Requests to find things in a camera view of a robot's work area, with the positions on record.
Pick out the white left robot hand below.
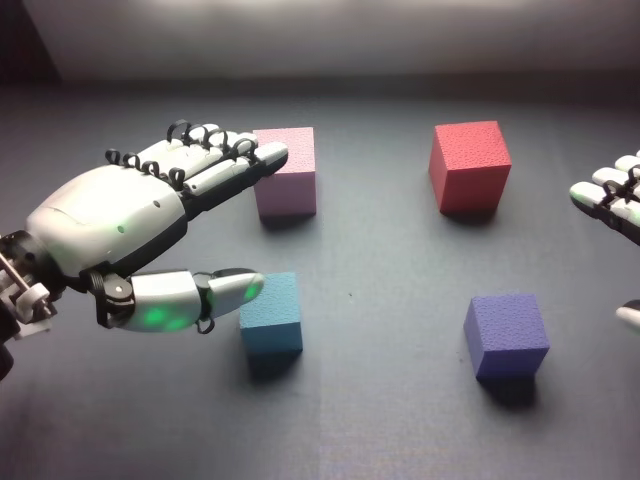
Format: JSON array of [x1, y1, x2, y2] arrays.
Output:
[[24, 120, 290, 336]]

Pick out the red foam cube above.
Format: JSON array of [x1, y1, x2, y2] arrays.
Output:
[[428, 120, 513, 216]]

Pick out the small blue cube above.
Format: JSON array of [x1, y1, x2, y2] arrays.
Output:
[[238, 271, 305, 356]]

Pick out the grey table cloth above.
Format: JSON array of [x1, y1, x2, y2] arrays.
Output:
[[0, 74, 640, 480]]

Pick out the small purple cube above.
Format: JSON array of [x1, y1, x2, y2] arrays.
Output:
[[463, 292, 552, 383]]

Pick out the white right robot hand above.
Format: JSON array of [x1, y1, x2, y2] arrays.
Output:
[[569, 149, 640, 337]]

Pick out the pink foam cube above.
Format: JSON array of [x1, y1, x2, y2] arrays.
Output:
[[252, 126, 318, 218]]

